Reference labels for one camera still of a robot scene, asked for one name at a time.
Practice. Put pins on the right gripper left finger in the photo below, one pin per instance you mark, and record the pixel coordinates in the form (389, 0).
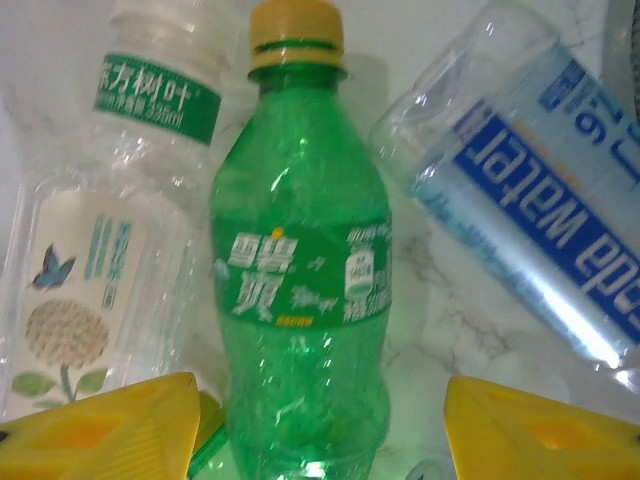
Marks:
(100, 435)

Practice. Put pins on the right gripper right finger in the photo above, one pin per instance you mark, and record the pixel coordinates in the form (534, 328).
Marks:
(540, 440)

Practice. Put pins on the green Sprite bottle yellow cap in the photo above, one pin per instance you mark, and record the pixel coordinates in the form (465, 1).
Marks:
(210, 415)
(300, 200)

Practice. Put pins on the clear soda water bottle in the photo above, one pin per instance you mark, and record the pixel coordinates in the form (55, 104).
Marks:
(525, 200)

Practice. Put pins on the clear tea bottle white cap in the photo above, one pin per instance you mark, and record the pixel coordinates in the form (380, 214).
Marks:
(150, 100)

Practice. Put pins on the grey waste bin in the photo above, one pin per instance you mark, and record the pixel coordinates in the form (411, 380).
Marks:
(625, 50)

